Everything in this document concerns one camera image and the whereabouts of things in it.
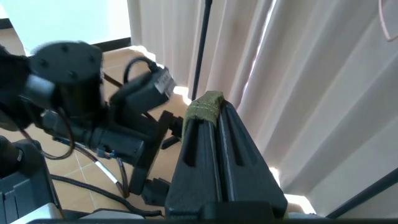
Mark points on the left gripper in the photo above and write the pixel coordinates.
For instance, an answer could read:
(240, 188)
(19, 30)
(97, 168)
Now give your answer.
(118, 143)

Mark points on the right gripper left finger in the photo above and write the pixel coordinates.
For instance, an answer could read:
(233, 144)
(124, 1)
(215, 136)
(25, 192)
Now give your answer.
(205, 180)

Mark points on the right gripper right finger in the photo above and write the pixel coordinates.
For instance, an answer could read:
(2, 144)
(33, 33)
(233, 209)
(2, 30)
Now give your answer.
(248, 186)

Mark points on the pink clothes hanger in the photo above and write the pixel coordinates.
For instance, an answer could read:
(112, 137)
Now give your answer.
(381, 18)

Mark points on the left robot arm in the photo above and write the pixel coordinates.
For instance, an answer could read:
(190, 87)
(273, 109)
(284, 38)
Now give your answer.
(65, 68)

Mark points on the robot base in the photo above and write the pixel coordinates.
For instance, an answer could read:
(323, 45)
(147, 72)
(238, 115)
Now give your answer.
(25, 186)

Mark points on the black clothes rack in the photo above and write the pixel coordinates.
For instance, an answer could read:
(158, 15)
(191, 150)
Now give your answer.
(203, 37)

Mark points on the beige curtain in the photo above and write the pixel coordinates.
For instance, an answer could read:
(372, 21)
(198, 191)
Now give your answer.
(311, 93)

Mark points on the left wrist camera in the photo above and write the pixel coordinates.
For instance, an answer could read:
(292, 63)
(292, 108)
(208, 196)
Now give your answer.
(146, 90)

